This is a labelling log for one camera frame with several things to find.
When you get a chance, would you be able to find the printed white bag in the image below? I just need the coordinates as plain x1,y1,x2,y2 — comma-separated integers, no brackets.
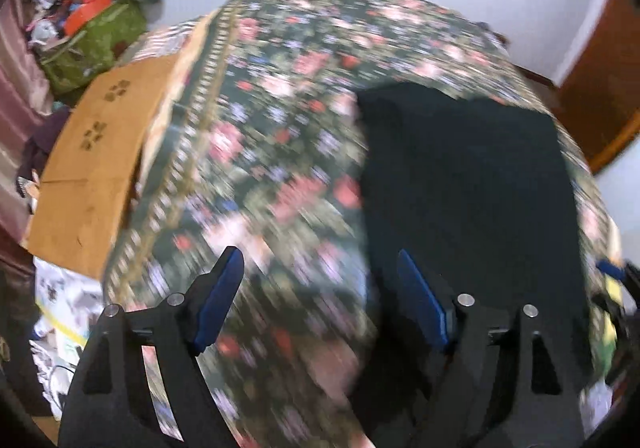
27,258,107,420

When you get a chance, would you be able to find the yellow cloth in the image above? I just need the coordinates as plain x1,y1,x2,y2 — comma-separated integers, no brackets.
597,275,624,369

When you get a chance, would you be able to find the green storage bin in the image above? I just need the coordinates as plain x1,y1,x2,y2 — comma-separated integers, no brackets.
39,0,149,95

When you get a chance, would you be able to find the orange box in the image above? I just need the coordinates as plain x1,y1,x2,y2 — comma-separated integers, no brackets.
64,0,114,37

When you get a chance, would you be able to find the brown cardboard box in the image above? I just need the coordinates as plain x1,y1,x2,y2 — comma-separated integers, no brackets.
25,53,195,280

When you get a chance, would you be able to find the grey backpack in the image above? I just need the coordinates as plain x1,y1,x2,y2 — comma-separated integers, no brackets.
474,21,507,50

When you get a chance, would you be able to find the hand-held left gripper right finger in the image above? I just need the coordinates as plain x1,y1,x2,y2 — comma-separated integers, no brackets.
397,249,586,448

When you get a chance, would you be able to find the black printed t-shirt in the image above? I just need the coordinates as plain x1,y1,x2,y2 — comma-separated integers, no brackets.
350,81,595,448

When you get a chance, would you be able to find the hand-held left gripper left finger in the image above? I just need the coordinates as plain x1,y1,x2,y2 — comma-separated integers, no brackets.
57,245,246,448

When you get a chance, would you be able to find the dark purple cloth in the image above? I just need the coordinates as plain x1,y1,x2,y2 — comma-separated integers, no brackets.
16,107,72,200

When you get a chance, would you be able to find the wooden door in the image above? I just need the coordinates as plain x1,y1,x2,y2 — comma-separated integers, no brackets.
554,0,640,175

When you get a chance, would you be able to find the floral blanket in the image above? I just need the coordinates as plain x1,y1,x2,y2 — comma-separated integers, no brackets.
102,0,625,448

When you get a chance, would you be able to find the striped pink sheet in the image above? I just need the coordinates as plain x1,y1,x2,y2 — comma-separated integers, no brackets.
134,11,222,63

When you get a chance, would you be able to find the pink striped curtain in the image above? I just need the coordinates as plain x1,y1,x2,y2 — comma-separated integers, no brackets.
0,0,57,231

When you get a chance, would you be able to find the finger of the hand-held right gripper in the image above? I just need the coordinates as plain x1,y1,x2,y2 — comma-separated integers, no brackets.
591,293,635,329
596,259,640,286

